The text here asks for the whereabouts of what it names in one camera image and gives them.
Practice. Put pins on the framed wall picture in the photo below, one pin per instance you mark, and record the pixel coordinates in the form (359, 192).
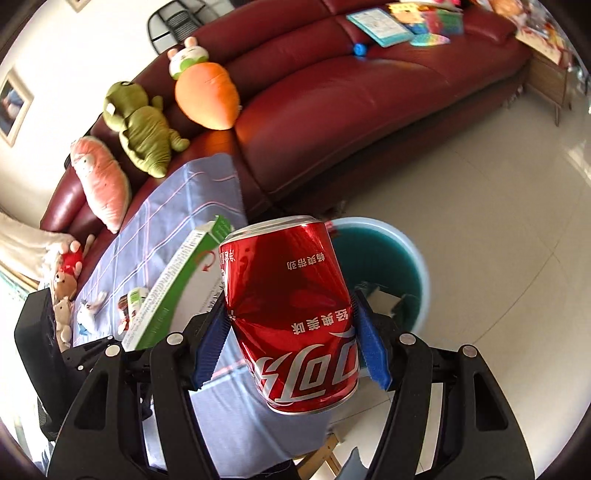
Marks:
(14, 106)

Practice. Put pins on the small blue toy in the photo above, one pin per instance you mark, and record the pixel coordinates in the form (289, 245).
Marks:
(359, 48)

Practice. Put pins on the green dinosaur plush toy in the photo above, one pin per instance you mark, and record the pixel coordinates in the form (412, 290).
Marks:
(143, 129)

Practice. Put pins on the wooden stool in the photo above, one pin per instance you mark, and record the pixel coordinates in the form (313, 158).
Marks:
(323, 457)

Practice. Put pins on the pink carrot plush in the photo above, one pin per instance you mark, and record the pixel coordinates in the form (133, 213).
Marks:
(101, 184)

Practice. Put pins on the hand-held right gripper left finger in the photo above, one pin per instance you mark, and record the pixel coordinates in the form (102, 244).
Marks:
(210, 346)

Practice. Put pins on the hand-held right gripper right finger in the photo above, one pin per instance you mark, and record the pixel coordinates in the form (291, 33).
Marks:
(371, 341)

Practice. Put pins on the purple checked tablecloth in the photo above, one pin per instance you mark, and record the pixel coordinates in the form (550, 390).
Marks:
(184, 194)

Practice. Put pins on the blue plastic bucket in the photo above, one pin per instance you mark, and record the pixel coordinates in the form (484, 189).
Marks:
(392, 258)

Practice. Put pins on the red soda can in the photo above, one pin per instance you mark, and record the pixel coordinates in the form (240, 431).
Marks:
(286, 314)

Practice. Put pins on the brown teddy bear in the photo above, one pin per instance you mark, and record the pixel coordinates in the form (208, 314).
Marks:
(63, 284)

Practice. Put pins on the orange carrot plush toy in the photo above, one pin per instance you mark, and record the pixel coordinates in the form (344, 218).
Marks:
(207, 92)

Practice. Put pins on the black mesh chair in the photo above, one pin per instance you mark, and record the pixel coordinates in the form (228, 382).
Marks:
(175, 23)

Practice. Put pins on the green and white carton box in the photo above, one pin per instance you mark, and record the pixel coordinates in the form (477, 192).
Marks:
(161, 300)

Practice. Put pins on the wooden cabinet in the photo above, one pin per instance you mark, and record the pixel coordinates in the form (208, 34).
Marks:
(549, 78)

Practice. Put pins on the beige blanket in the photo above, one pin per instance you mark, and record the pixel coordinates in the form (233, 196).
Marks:
(23, 244)

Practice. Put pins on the red dressed plush doll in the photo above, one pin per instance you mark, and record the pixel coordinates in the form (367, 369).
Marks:
(71, 261)

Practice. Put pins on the white carton piece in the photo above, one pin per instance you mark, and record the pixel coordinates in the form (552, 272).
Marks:
(383, 297)

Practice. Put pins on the dark red leather sofa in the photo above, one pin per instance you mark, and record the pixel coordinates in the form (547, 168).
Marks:
(346, 115)

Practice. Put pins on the colourful picture books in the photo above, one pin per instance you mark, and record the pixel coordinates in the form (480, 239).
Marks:
(429, 21)

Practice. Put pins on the white rabbit plush toy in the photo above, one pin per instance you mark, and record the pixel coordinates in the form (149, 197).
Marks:
(90, 307)

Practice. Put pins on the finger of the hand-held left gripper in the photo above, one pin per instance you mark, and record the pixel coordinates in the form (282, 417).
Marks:
(85, 353)

